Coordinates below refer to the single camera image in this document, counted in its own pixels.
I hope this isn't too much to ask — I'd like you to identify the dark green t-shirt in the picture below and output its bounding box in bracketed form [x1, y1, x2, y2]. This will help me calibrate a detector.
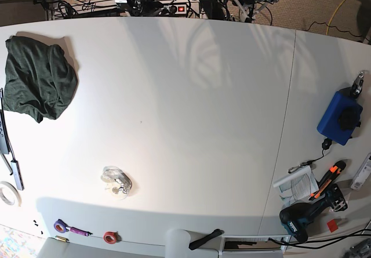
[3, 36, 78, 123]

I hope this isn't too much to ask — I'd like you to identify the black power strip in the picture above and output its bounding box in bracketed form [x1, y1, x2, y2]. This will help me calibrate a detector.
[158, 4, 187, 17]

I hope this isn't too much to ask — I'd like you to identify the silver carabiner clip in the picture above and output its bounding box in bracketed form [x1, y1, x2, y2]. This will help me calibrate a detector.
[288, 160, 314, 174]

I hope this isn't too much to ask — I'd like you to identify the white paper manual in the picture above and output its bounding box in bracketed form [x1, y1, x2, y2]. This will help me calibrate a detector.
[273, 166, 318, 207]

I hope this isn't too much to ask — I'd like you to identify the red tape roll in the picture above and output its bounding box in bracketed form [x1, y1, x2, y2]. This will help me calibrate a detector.
[103, 231, 118, 244]

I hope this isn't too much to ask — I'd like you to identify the blue plastic box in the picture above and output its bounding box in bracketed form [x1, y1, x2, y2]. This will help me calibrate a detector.
[317, 87, 363, 146]

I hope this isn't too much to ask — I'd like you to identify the orange black utility knife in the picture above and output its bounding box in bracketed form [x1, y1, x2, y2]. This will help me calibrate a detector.
[308, 160, 346, 201]

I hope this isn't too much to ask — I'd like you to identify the purple tape roll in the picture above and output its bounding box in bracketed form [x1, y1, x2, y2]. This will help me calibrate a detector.
[53, 219, 69, 234]

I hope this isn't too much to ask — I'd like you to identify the brass small cylinder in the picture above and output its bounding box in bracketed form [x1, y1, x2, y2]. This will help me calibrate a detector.
[55, 236, 69, 243]

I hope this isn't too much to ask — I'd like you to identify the metal clamp tool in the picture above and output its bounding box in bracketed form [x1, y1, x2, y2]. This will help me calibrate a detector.
[350, 71, 365, 99]

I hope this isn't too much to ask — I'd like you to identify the red square sticker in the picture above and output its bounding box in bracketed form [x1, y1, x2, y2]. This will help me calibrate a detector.
[327, 219, 339, 232]

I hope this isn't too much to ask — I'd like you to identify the white tape roll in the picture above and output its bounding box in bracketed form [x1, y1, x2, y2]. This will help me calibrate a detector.
[0, 181, 21, 207]

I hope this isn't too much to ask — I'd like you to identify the black strap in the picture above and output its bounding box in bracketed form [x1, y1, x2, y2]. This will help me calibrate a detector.
[188, 228, 223, 250]

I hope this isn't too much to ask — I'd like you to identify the black cordless drill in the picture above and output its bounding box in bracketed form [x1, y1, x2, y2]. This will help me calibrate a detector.
[279, 184, 348, 244]

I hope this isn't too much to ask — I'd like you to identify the yellow cable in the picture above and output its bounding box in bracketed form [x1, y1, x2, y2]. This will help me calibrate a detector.
[325, 0, 356, 35]

